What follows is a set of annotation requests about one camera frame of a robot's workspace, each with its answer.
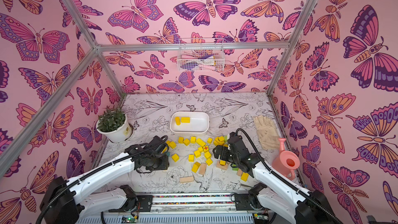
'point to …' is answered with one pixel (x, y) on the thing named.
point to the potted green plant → (113, 124)
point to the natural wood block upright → (202, 168)
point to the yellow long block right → (244, 176)
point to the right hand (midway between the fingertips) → (219, 150)
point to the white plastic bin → (199, 122)
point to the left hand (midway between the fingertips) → (168, 164)
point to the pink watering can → (286, 163)
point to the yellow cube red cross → (205, 148)
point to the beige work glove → (267, 130)
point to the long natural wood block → (185, 179)
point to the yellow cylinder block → (178, 121)
